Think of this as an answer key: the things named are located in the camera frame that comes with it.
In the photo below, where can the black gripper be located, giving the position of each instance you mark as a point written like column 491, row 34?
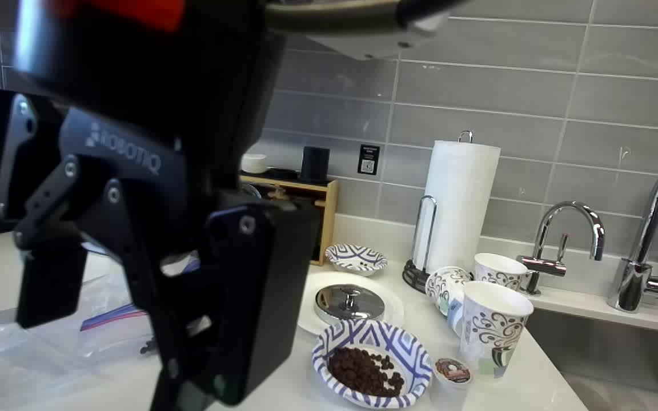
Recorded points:
column 220, row 281

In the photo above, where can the clear zip plastic bag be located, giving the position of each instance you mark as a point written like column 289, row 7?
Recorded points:
column 106, row 330

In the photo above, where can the small blue patterned bowl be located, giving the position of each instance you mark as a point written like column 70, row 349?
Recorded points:
column 354, row 258

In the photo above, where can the blue white patterned bowl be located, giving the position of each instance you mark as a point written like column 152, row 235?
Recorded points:
column 372, row 364

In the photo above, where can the white plate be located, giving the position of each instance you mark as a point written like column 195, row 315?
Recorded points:
column 313, row 325

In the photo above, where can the silver metal lid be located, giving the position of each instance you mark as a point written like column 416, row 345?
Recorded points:
column 347, row 301

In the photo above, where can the wooden rack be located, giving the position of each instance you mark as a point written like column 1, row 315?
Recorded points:
column 319, row 196

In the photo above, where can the lying patterned paper cup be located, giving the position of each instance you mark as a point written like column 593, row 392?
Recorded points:
column 447, row 288

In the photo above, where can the white paper towel roll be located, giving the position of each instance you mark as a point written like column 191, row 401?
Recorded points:
column 452, row 209

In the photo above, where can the back patterned paper cup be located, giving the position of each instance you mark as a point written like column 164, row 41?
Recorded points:
column 501, row 270

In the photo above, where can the front patterned paper cup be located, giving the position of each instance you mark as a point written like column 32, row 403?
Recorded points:
column 490, row 328

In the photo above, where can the small chrome faucet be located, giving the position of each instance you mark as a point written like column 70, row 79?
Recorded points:
column 538, row 264

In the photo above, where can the wall power outlet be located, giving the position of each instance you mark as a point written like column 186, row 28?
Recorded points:
column 369, row 161

